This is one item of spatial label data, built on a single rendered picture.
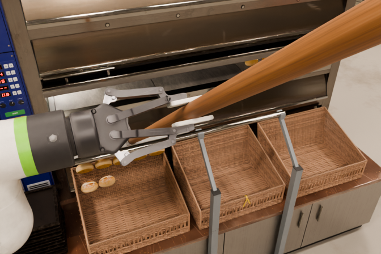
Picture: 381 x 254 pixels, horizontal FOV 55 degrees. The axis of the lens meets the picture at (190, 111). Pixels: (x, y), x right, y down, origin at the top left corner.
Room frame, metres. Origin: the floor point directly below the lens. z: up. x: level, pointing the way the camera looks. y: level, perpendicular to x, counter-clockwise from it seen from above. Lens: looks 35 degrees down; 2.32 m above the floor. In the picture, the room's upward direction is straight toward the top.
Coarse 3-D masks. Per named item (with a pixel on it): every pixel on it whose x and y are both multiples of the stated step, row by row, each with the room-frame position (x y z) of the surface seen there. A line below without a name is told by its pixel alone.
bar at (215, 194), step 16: (208, 128) 1.50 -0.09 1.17; (224, 128) 1.52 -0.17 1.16; (144, 144) 1.38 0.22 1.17; (288, 144) 1.54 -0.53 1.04; (80, 160) 1.26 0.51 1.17; (208, 160) 1.39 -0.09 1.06; (208, 176) 1.34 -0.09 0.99; (288, 192) 1.45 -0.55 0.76; (288, 208) 1.43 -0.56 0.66; (288, 224) 1.43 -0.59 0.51
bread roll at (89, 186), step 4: (84, 184) 1.50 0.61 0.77; (88, 184) 1.50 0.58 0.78; (92, 184) 1.50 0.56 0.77; (96, 184) 1.52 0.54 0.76; (84, 188) 1.48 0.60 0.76; (88, 188) 1.48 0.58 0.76; (92, 188) 1.49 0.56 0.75; (96, 188) 1.50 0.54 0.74; (84, 192) 1.48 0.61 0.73; (88, 192) 1.48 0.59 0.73
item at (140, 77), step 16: (240, 48) 2.01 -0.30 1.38; (256, 48) 1.98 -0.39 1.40; (160, 64) 1.79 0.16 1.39; (176, 64) 1.76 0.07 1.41; (208, 64) 1.73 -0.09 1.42; (224, 64) 1.76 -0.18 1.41; (64, 80) 1.62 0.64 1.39; (80, 80) 1.60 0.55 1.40; (128, 80) 1.58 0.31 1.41; (48, 96) 1.44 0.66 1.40
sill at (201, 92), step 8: (312, 72) 2.16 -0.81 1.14; (224, 80) 1.99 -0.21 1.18; (184, 88) 1.89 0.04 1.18; (192, 88) 1.89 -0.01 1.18; (200, 88) 1.89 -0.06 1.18; (208, 88) 1.89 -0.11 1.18; (152, 96) 1.80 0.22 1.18; (192, 96) 1.86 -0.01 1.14; (112, 104) 1.71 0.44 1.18; (120, 104) 1.71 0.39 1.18; (128, 104) 1.72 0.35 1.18; (136, 104) 1.73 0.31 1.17; (64, 112) 1.64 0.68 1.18; (72, 112) 1.64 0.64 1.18
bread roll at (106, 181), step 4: (104, 176) 1.56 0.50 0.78; (108, 176) 1.56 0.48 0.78; (112, 176) 1.57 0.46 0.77; (100, 180) 1.54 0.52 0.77; (104, 180) 1.53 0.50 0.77; (108, 180) 1.53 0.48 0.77; (112, 180) 1.54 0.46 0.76; (100, 184) 1.52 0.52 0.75; (104, 184) 1.52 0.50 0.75; (108, 184) 1.52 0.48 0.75; (112, 184) 1.54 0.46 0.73
